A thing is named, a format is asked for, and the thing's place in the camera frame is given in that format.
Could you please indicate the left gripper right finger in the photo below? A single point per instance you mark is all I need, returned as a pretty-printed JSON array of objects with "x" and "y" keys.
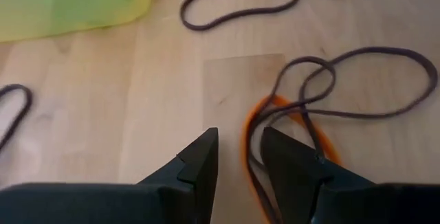
[{"x": 292, "y": 169}]

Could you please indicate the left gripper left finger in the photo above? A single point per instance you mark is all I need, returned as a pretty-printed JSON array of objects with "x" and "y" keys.
[{"x": 203, "y": 169}]

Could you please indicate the yellow plastic basket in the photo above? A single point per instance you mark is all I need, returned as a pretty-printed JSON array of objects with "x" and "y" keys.
[{"x": 51, "y": 7}]

